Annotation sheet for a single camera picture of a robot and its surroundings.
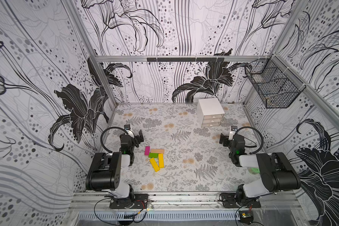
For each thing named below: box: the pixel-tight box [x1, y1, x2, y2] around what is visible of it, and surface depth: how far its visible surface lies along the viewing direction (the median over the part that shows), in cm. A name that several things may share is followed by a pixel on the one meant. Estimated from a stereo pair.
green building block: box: [148, 152, 159, 159], surface depth 91 cm
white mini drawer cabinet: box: [196, 97, 226, 128], surface depth 99 cm
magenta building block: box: [144, 145, 151, 156], surface depth 95 cm
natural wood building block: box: [150, 148, 165, 154], surface depth 92 cm
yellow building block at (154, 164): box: [149, 157, 161, 172], surface depth 87 cm
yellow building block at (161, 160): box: [158, 153, 165, 169], surface depth 89 cm
